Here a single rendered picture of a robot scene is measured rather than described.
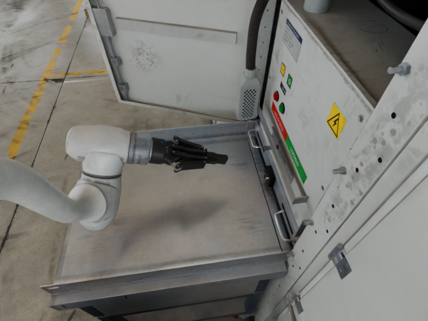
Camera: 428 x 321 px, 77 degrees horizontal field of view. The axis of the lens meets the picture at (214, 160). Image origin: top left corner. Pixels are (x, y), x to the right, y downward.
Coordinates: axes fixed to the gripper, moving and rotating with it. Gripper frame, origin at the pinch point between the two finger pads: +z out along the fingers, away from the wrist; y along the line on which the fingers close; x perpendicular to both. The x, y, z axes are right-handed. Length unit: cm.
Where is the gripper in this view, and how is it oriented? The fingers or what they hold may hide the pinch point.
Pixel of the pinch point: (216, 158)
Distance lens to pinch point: 84.0
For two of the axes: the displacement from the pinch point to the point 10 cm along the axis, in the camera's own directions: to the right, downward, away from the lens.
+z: 9.3, 1.2, 3.4
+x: 3.3, -6.4, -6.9
